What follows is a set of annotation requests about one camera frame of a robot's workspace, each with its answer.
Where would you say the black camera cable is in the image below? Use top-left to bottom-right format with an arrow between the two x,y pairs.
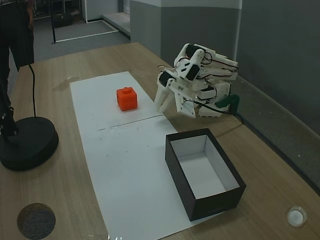
183,98 -> 251,126

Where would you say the person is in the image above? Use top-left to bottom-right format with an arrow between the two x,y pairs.
0,0 -> 35,98

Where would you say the orange cube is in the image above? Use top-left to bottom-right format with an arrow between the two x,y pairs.
116,86 -> 139,112

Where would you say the white paper sheet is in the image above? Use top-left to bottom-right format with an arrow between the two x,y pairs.
78,114 -> 201,235
69,71 -> 165,132

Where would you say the green table clamp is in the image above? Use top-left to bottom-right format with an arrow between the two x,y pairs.
215,94 -> 240,114

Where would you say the white gripper camera mount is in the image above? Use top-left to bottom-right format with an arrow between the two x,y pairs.
171,79 -> 199,119

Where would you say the black stand cable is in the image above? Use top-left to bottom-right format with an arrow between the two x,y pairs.
27,64 -> 38,118

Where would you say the small white round cap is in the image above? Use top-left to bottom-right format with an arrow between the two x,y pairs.
286,205 -> 307,228

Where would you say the dark brown open box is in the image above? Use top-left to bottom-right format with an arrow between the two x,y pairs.
164,128 -> 247,222

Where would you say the black round stand base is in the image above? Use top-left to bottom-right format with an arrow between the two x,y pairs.
0,116 -> 60,172

